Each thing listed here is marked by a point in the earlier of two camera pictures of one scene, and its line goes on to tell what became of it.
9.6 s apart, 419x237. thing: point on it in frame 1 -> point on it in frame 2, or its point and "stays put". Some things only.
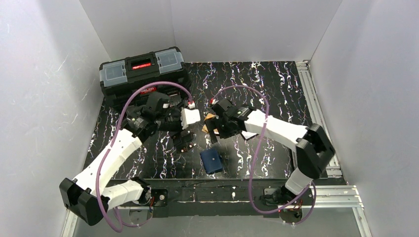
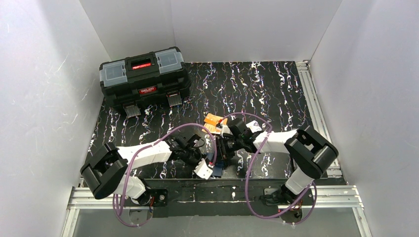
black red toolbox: x=118 y=77 stays put
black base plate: x=170 y=198 stays put
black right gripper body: x=217 y=127 -> x=223 y=147
